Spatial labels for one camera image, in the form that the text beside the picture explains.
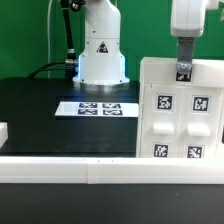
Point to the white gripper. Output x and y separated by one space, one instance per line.
187 22

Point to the white marker base sheet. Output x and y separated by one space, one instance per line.
97 109

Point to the white U-shaped fence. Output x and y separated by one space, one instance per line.
111 170

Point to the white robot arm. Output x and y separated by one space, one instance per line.
102 66

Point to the white door panel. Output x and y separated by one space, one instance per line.
200 121
161 121

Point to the white cabinet top block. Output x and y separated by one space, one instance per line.
205 73

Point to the white cabinet body box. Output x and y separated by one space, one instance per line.
179 122

